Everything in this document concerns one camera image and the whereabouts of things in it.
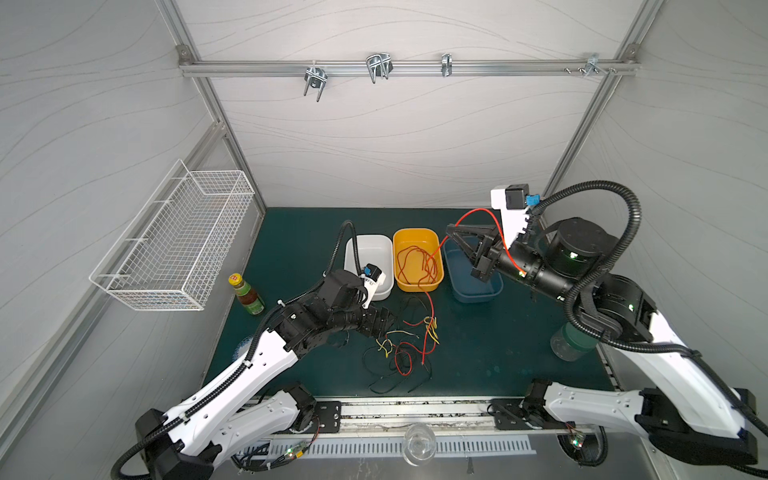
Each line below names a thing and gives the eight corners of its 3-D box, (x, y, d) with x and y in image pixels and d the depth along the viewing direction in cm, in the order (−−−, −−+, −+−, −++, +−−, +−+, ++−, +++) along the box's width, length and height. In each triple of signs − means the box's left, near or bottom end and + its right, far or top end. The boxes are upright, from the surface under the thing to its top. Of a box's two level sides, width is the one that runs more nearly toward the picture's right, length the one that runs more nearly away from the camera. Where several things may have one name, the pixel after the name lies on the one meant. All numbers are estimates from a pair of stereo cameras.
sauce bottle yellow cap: (250, 318, 93) (224, 287, 78) (254, 304, 96) (230, 272, 81) (262, 318, 93) (239, 287, 78) (267, 304, 96) (245, 272, 81)
